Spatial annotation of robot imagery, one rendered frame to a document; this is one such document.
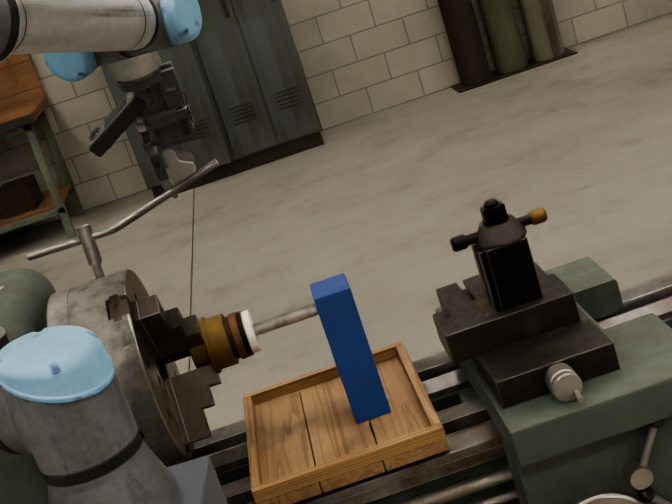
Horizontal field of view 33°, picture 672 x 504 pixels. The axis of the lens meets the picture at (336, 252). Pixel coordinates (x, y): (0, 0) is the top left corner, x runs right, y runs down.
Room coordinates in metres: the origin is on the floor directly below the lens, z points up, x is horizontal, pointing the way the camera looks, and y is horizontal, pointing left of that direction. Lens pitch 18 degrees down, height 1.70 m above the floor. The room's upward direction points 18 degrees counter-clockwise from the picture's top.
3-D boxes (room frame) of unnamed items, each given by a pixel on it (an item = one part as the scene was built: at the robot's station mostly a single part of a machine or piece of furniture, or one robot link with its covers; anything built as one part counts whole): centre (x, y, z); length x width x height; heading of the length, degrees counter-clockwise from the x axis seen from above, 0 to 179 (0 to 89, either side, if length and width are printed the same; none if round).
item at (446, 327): (1.62, -0.22, 1.00); 0.20 x 0.10 x 0.05; 91
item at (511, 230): (1.62, -0.24, 1.13); 0.08 x 0.08 x 0.03
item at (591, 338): (1.69, -0.24, 0.95); 0.43 x 0.18 x 0.04; 1
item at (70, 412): (1.18, 0.34, 1.27); 0.13 x 0.12 x 0.14; 61
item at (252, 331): (1.69, 0.11, 1.08); 0.13 x 0.07 x 0.07; 91
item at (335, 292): (1.70, 0.03, 1.00); 0.08 x 0.06 x 0.23; 1
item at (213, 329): (1.69, 0.22, 1.08); 0.09 x 0.09 x 0.09; 1
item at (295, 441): (1.69, 0.09, 0.88); 0.36 x 0.30 x 0.04; 1
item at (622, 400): (1.67, -0.29, 0.89); 0.53 x 0.30 x 0.06; 1
